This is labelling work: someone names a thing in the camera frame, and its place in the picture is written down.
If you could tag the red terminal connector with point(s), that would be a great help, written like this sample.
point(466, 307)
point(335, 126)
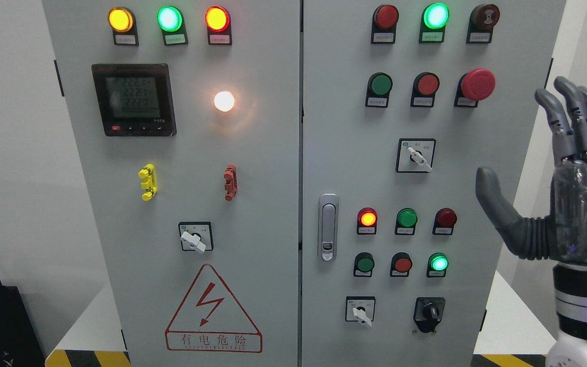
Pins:
point(230, 186)

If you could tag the green lit indicator top right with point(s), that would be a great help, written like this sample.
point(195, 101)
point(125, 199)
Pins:
point(434, 19)

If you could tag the green push button lower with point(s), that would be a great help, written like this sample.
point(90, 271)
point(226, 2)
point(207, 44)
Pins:
point(363, 265)

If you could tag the gray robotic hand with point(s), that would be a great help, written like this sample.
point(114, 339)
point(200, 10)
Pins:
point(562, 234)

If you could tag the green indicator light top left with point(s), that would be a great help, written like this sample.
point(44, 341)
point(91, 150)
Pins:
point(171, 23)

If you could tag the green indicator middle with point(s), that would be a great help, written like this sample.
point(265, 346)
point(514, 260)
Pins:
point(406, 221)

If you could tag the red orange indicator light top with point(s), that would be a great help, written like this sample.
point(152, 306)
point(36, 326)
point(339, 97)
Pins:
point(218, 23)

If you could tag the yellow indicator light top left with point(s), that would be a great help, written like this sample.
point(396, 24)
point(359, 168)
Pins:
point(124, 26)

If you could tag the black key selector switch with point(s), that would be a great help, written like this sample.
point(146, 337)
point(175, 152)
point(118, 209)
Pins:
point(428, 313)

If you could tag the lit green button lower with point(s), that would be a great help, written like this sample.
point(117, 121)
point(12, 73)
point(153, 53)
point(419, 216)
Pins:
point(437, 265)

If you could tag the gray rotary switch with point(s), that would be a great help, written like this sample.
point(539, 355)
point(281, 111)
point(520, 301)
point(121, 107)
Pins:
point(415, 155)
point(360, 310)

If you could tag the white glowing indicator light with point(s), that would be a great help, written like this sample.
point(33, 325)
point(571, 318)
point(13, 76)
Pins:
point(224, 101)

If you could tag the black digital power meter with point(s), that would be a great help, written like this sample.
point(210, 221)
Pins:
point(135, 100)

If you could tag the dark red buzzer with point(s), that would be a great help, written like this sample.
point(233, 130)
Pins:
point(483, 19)

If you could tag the yellow terminal connector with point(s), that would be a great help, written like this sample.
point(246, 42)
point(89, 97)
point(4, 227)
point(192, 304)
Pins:
point(148, 182)

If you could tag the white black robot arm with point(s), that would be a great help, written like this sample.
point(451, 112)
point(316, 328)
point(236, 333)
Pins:
point(570, 283)

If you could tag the red push button upper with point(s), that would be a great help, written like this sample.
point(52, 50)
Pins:
point(424, 90)

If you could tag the green push button upper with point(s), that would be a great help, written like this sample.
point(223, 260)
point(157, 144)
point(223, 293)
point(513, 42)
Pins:
point(378, 90)

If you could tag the green push button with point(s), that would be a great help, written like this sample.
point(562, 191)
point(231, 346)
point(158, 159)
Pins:
point(378, 90)
point(363, 265)

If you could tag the lit red indicator middle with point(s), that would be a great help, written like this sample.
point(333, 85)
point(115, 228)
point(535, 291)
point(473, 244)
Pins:
point(367, 219)

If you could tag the red emergency stop button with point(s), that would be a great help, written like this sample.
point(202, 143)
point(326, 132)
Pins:
point(473, 87)

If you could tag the gray electrical cabinet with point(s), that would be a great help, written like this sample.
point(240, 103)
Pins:
point(299, 71)

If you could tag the red indicator light top right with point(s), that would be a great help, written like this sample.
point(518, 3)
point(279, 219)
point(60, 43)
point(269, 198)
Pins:
point(384, 22)

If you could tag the gray rotary switch left door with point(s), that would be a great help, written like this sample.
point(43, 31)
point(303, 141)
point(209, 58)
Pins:
point(196, 236)

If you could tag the red push button lower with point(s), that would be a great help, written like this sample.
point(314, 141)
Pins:
point(401, 264)

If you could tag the silver cabinet door handle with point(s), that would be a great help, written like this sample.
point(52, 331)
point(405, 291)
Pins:
point(326, 233)

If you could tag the red electric danger warning sign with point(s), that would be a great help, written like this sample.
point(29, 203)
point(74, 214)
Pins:
point(211, 319)

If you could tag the red push button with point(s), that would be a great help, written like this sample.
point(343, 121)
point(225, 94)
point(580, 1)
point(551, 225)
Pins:
point(401, 264)
point(424, 90)

